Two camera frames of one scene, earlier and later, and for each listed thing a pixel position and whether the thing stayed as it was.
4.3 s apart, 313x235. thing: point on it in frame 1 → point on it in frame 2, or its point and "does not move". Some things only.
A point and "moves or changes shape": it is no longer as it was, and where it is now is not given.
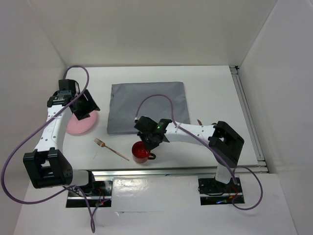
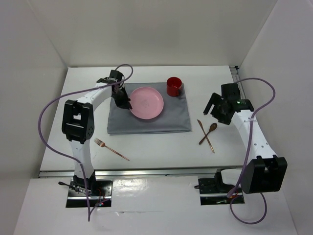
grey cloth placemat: x=124 y=98 does not move
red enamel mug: x=141 y=154 → x=174 y=87
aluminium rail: x=175 y=171 does not move
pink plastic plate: x=76 y=127 moves or changes shape
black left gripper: x=90 y=105 → x=124 y=103
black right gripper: x=148 y=146 → x=216 y=100
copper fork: x=102 y=144 does not move
